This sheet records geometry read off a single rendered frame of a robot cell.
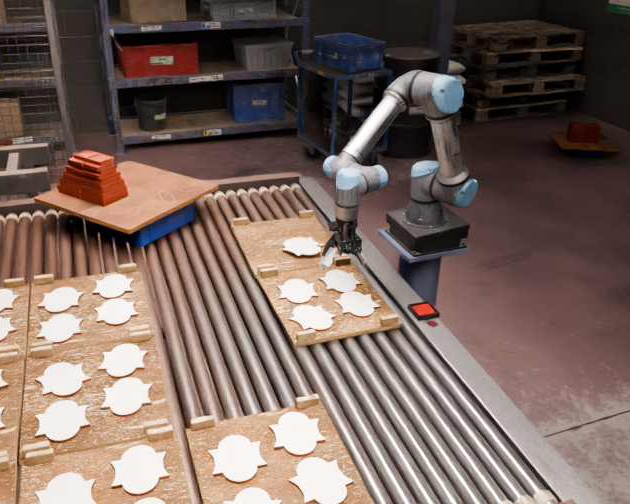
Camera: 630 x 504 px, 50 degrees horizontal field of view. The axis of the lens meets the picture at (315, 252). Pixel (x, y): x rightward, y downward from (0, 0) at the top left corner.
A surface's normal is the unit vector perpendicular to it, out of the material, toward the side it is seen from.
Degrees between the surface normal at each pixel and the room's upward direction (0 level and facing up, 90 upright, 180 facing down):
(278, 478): 0
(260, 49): 96
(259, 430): 0
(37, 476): 0
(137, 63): 90
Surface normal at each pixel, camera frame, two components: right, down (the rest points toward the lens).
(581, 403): 0.03, -0.88
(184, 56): 0.38, 0.44
